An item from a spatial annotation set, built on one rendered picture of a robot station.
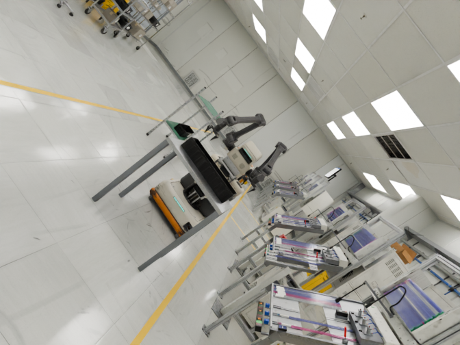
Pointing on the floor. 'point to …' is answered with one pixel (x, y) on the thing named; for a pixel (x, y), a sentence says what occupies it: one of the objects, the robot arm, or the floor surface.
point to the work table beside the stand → (155, 172)
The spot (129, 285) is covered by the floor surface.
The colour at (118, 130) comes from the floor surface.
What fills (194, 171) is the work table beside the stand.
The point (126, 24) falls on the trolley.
